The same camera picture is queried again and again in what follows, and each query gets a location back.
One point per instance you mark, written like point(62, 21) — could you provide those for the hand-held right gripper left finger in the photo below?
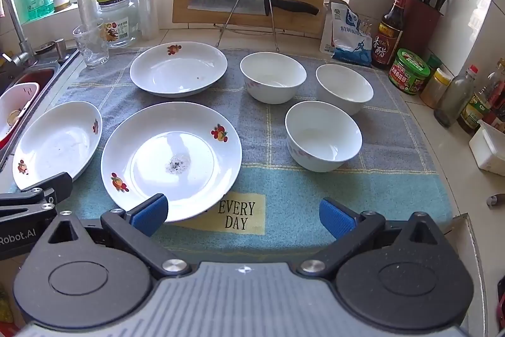
point(152, 212)

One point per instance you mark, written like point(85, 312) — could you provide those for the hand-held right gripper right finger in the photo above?
point(335, 216)

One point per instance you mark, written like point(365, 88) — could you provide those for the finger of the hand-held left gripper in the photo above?
point(55, 185)

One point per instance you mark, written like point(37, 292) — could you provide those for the white fruit print plate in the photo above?
point(178, 70)
point(57, 145)
point(171, 161)

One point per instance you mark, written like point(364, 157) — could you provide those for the white floral bowl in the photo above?
point(323, 137)
point(273, 78)
point(344, 90)

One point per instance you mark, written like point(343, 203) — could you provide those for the white slotted basket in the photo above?
point(21, 96)

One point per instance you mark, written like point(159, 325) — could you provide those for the red basin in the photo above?
point(35, 78)

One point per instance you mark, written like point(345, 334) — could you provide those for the grey blue checked towel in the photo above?
point(256, 123)

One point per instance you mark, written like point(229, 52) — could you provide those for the steel sink knob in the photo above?
point(60, 48)

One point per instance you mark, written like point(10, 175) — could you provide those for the round steel sink cover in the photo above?
point(44, 47)

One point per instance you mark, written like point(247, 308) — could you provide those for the clear glass cup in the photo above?
point(91, 47)

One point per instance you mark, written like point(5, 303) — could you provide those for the steel faucet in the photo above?
point(15, 29)

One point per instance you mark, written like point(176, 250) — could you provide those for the green lid sauce jar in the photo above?
point(408, 72)

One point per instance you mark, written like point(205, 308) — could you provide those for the yellow lid spice jar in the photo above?
point(434, 88)

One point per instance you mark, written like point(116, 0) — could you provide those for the clear red cap glass bottle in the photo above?
point(453, 100)

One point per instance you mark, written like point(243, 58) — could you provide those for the white plastic container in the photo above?
point(489, 147)

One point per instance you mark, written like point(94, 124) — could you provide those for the green lid glass jar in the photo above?
point(118, 25)

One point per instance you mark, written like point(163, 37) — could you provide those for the white blue salt bag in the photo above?
point(347, 41)

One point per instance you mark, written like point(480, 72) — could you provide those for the green label oil bottle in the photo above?
point(475, 108)

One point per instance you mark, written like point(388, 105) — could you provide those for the small green cap jar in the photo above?
point(434, 62)

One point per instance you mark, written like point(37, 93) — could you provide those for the dark vinegar bottle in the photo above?
point(388, 41)

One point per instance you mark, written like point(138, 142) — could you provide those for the red sauce bottle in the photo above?
point(495, 100)

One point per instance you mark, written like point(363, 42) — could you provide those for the dark red knife block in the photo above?
point(422, 25)

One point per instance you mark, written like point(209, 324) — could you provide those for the amber oil bottle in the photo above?
point(501, 70)

